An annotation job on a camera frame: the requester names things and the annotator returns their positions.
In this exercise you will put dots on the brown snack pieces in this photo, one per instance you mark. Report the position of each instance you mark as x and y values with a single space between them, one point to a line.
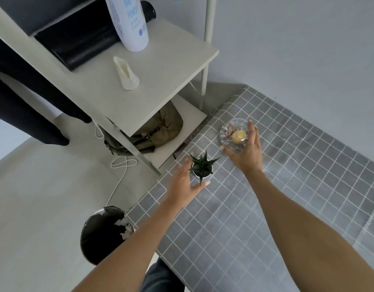
231 130

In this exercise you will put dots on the person's right hand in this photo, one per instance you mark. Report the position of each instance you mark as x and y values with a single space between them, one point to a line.
250 155

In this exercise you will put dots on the person's left hand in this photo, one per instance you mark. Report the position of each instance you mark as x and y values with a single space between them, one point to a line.
180 188

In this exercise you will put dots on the person's left forearm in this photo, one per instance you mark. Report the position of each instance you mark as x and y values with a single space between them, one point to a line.
126 255

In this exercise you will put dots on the white shelf rack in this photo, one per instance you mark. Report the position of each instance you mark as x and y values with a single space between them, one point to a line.
159 72

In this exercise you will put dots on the white lotion bottle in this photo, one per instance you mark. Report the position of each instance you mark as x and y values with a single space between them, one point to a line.
132 27

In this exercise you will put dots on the blue grey jeans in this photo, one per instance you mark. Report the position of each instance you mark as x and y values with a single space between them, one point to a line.
162 278

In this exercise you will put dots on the black lined trash bin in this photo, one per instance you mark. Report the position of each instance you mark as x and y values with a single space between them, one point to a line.
95 240

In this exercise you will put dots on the small potted succulent plant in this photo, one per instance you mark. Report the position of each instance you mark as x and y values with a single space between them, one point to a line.
203 167

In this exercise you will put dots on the grey checked tablecloth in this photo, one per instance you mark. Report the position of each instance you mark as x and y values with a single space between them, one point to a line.
296 155

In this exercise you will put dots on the olive green backpack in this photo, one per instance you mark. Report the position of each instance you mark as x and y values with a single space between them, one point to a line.
162 127

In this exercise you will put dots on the person's right forearm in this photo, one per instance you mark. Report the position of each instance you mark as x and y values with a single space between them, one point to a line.
311 234

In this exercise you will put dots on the black item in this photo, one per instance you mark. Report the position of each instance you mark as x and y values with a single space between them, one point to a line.
83 42

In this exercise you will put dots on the clear glass bowl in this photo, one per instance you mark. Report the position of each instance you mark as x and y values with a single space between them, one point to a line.
226 139

